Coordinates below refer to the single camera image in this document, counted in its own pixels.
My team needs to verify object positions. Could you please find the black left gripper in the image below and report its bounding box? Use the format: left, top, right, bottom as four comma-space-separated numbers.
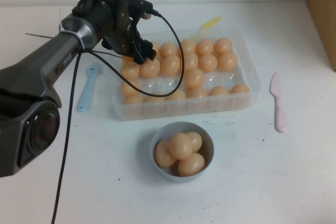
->
101, 0, 159, 66

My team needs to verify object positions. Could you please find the transparent plastic egg box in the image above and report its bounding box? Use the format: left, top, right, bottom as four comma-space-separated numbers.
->
110, 28, 263, 122

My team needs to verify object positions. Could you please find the brown cardboard box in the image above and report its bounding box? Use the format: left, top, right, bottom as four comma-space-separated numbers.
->
307, 0, 336, 73

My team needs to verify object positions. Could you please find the white zip tie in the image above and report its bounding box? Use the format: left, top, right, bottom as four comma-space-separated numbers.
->
59, 23, 86, 51

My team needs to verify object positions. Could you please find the yellow plastic spoon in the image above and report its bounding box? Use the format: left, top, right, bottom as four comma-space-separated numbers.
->
193, 16, 223, 42

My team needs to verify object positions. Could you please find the grey round bowl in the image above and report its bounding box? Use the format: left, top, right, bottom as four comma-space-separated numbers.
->
149, 121, 215, 184

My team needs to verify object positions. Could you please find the pink plastic knife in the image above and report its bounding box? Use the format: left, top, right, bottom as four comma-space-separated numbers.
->
269, 71, 289, 133

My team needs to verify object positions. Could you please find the long black camera cable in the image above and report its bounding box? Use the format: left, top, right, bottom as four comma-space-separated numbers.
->
51, 10, 184, 224

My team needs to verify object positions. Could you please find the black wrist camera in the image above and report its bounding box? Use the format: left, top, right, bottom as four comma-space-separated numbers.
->
118, 0, 154, 22

